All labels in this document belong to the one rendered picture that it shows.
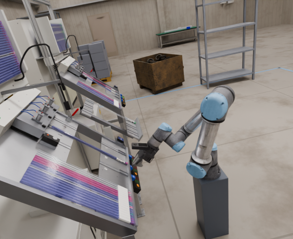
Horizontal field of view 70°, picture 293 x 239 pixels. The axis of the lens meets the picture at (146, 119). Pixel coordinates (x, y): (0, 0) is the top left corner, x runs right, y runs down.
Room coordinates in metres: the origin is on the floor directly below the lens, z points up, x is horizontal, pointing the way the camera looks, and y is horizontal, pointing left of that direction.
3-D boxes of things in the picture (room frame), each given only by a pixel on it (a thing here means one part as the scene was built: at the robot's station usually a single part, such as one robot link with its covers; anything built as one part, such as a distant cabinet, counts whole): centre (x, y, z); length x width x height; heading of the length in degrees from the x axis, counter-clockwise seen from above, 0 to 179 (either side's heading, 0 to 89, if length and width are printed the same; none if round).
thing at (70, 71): (2.40, 0.72, 0.65); 1.01 x 0.73 x 1.29; 94
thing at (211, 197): (1.08, -0.34, 0.28); 0.18 x 0.18 x 0.55; 3
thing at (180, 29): (11.67, -2.51, 0.40); 2.23 x 0.88 x 0.81; 93
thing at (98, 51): (7.00, 1.25, 0.58); 1.16 x 0.80 x 1.15; 2
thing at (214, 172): (1.08, -0.34, 0.60); 0.15 x 0.15 x 0.10
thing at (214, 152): (1.07, -0.34, 0.72); 0.13 x 0.12 x 0.14; 139
